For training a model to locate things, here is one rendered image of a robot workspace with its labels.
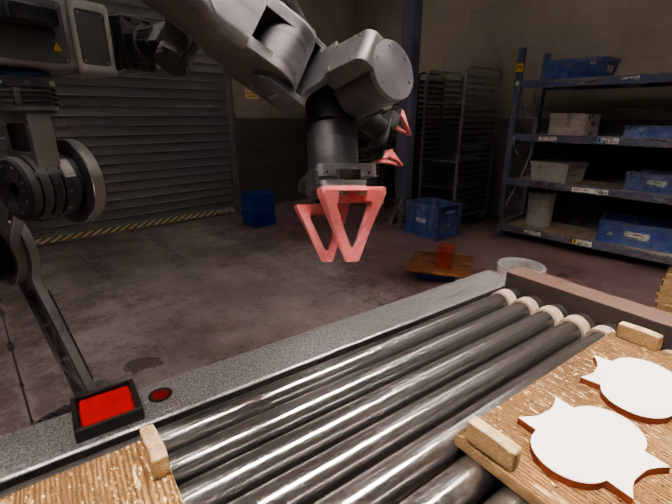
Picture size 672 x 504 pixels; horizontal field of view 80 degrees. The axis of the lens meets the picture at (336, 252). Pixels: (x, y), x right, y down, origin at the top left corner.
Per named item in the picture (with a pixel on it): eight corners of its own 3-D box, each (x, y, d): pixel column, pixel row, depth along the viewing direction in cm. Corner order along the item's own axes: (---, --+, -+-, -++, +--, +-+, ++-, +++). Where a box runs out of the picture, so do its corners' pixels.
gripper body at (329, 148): (347, 197, 51) (344, 139, 52) (378, 181, 42) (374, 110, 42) (297, 197, 50) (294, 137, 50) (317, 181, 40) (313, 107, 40)
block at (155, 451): (141, 446, 45) (137, 426, 44) (158, 439, 46) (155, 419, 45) (154, 484, 40) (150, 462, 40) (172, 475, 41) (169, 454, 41)
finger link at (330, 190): (366, 260, 47) (362, 179, 47) (392, 259, 40) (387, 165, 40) (308, 263, 45) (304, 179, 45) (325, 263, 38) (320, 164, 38)
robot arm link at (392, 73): (272, 20, 43) (242, 83, 41) (341, -45, 35) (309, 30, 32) (349, 92, 50) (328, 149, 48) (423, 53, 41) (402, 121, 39)
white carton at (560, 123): (546, 135, 412) (550, 112, 404) (562, 135, 425) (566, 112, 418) (581, 137, 382) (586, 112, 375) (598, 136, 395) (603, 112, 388)
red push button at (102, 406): (79, 409, 54) (77, 400, 53) (129, 392, 57) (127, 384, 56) (83, 437, 49) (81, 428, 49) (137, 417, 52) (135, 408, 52)
